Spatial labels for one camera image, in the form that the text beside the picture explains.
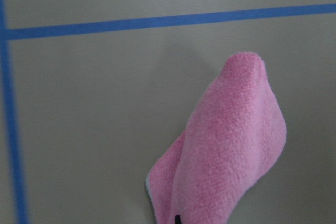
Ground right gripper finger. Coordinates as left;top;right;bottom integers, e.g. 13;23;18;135
175;215;181;224

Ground maroon cleaning cloth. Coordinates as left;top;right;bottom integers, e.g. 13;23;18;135
146;52;287;223

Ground blue tape grid lines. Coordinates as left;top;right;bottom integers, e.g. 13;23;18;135
1;0;335;223

